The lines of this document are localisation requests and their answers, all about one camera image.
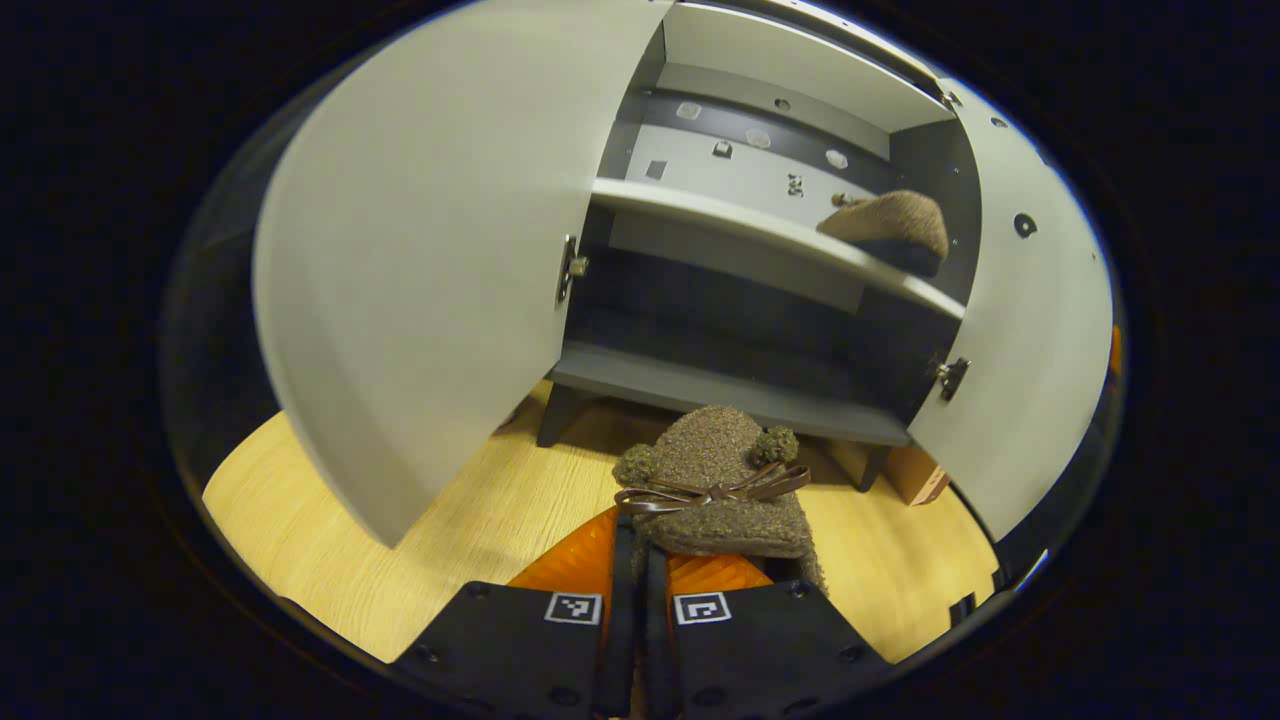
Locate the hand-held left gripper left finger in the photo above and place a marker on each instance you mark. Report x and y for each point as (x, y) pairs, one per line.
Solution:
(500, 650)

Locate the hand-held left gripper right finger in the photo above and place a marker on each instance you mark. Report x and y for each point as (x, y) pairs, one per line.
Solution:
(780, 650)

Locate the brown fuzzy shoe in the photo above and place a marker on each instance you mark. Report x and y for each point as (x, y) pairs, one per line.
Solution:
(720, 450)
(890, 215)

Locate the white cabinet door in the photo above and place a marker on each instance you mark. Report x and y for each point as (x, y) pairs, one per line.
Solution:
(1040, 330)
(420, 250)

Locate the orange and white book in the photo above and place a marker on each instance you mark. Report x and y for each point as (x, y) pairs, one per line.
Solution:
(915, 475)

